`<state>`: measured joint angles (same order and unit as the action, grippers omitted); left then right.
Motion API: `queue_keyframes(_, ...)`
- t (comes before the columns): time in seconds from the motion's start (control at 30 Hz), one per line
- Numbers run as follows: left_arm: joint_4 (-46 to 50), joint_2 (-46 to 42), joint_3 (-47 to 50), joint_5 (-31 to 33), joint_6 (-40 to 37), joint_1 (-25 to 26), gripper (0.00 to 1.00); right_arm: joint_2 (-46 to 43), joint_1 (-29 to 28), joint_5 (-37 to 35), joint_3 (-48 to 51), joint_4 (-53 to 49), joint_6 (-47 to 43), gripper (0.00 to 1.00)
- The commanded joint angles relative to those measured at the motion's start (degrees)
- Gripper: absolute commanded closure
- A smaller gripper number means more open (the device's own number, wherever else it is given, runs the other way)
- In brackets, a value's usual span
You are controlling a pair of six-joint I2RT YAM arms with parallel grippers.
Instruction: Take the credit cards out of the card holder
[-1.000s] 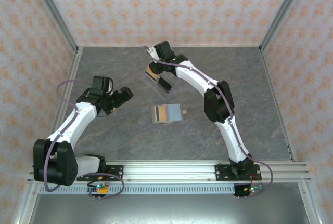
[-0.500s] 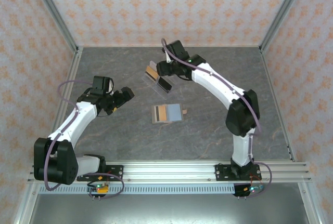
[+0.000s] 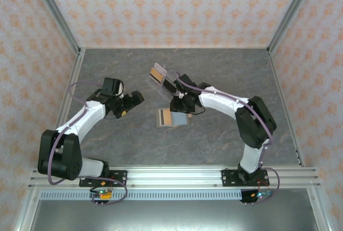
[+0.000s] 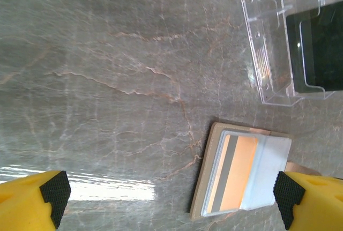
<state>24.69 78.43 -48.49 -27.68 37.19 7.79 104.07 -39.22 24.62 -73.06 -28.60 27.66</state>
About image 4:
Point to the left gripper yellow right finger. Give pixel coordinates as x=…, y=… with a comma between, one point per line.
x=316, y=204

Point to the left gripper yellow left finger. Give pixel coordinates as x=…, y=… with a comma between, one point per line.
x=24, y=204

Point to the tan card holder wallet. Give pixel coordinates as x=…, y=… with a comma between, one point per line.
x=270, y=166

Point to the orange card with grey stripe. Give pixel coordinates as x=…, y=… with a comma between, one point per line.
x=238, y=172

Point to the black card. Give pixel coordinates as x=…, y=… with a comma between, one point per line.
x=327, y=54

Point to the clear acrylic card stand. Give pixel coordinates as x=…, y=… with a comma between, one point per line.
x=268, y=54

